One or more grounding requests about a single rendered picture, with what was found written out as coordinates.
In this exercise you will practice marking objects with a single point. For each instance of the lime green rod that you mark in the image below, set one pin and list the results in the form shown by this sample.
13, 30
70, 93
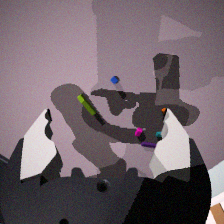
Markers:
86, 104

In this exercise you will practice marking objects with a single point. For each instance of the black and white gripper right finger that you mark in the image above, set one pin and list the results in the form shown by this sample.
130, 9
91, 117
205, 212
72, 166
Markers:
177, 162

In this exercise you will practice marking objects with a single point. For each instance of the turquoise rod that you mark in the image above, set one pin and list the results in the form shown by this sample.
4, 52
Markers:
158, 134

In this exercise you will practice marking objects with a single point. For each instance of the purple rod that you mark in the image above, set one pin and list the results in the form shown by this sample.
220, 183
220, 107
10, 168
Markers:
148, 144

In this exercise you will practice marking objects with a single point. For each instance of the short magenta rod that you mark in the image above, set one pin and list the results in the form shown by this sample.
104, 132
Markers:
138, 132

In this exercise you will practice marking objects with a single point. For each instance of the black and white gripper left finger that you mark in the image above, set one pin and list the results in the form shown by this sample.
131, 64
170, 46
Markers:
34, 161

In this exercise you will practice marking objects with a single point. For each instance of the small blue cube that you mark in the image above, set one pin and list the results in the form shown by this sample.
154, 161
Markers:
114, 79

